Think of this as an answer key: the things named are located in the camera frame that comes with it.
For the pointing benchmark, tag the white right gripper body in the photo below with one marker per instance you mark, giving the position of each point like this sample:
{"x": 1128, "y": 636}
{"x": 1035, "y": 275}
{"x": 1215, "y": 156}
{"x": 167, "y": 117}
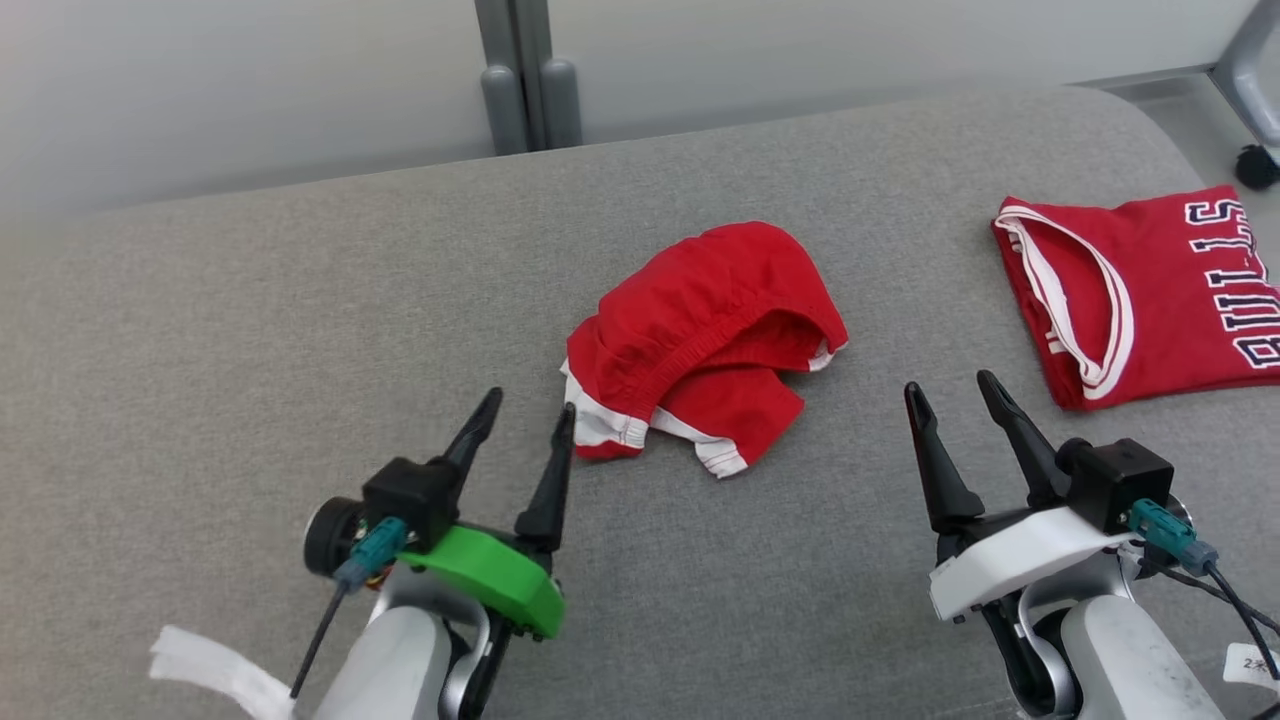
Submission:
{"x": 1010, "y": 560}

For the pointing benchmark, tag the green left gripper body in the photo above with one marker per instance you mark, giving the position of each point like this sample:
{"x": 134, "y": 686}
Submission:
{"x": 500, "y": 580}

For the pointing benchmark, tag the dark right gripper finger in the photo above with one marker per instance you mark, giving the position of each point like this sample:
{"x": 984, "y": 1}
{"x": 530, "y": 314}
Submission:
{"x": 945, "y": 480}
{"x": 1035, "y": 460}

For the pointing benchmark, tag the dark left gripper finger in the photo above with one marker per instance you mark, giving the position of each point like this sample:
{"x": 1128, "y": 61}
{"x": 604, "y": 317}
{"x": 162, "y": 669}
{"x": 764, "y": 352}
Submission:
{"x": 548, "y": 500}
{"x": 470, "y": 445}

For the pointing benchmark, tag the red white basketball jersey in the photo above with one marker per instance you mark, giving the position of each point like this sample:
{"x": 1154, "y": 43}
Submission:
{"x": 1170, "y": 300}

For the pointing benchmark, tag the red white-trimmed shorts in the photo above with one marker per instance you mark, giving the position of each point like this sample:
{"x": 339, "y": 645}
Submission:
{"x": 700, "y": 320}

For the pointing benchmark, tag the grey fabric sofa cushion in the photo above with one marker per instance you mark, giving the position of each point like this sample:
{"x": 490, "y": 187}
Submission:
{"x": 250, "y": 350}

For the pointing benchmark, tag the white paper label tag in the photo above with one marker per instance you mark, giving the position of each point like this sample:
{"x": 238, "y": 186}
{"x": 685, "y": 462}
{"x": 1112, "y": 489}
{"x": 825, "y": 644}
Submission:
{"x": 1252, "y": 665}

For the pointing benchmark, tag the white fabric strip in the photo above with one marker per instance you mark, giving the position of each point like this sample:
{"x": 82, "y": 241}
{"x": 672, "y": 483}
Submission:
{"x": 215, "y": 670}

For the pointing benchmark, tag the black chair caster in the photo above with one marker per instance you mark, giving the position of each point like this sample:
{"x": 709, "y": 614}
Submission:
{"x": 1258, "y": 167}

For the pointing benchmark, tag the grey chair leg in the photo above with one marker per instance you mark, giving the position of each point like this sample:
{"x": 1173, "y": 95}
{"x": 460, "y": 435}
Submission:
{"x": 1255, "y": 70}

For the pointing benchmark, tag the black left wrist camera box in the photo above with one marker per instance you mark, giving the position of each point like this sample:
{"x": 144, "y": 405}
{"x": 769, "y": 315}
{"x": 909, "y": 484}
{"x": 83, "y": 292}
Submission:
{"x": 410, "y": 500}

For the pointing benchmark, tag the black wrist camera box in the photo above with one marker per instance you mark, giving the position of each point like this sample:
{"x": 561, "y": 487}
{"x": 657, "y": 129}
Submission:
{"x": 410, "y": 500}
{"x": 1120, "y": 485}

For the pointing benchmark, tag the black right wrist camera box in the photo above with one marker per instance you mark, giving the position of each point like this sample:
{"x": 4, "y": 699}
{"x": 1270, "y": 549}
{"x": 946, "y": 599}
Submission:
{"x": 1120, "y": 485}

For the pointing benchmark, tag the grey cylindrical post foot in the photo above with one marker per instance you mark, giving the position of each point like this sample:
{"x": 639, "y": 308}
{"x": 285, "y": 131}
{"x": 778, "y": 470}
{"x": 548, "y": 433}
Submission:
{"x": 561, "y": 105}

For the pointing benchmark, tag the grey partition post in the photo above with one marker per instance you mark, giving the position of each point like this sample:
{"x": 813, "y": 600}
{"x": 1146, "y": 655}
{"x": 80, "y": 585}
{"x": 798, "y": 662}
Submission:
{"x": 515, "y": 50}

